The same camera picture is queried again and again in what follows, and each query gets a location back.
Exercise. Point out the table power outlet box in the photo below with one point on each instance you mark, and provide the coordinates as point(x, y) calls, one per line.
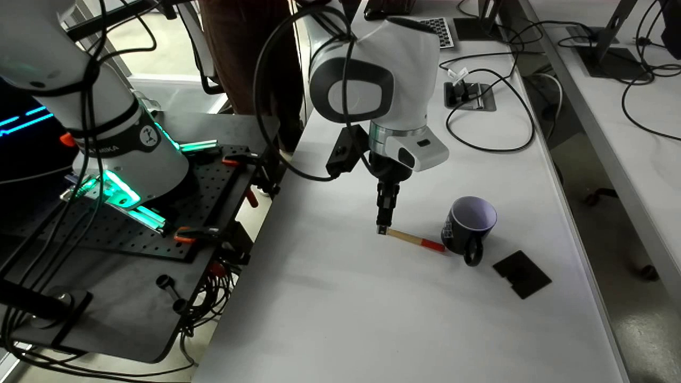
point(468, 95)

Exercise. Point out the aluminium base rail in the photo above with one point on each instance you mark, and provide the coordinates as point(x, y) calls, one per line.
point(119, 194)

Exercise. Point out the black flat square plate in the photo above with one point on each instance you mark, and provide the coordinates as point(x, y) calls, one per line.
point(521, 276)

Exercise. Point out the black rectangular pad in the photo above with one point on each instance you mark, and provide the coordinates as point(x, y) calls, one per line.
point(476, 28)

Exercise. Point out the black box blue light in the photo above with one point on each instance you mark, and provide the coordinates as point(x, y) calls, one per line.
point(29, 142)

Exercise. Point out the black mug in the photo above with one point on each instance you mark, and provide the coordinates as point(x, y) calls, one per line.
point(461, 235)

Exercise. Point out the orange red pen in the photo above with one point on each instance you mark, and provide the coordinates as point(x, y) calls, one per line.
point(427, 245)

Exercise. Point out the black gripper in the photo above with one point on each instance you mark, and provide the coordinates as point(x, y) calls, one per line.
point(391, 169)

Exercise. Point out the black metal frame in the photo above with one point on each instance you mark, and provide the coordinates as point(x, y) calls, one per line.
point(107, 18)

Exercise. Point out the black monitor stand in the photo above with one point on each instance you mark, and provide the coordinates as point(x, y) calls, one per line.
point(614, 63)

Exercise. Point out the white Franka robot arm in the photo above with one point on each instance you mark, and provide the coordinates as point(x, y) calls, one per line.
point(397, 77)

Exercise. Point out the black mounting breadboard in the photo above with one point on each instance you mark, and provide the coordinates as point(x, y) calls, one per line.
point(129, 312)

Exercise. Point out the orange clamp knob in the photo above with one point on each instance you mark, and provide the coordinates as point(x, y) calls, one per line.
point(67, 142)

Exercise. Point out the perforated grey pad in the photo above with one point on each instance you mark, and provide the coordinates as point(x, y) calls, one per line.
point(449, 35)

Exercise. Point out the white adjacent desk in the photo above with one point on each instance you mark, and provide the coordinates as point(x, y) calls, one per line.
point(639, 178)

